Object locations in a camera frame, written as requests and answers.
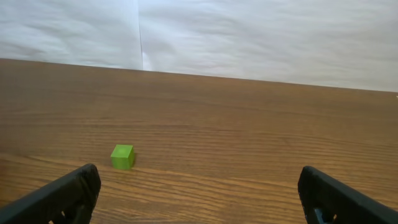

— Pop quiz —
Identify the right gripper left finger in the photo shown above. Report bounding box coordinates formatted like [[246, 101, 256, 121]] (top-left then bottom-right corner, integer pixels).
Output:
[[0, 163, 102, 224]]

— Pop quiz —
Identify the green cube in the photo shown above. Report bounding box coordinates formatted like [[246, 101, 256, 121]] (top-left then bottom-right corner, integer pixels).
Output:
[[110, 144, 136, 170]]

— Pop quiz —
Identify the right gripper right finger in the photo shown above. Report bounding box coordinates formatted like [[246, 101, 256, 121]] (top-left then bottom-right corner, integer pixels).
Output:
[[297, 166, 398, 224]]

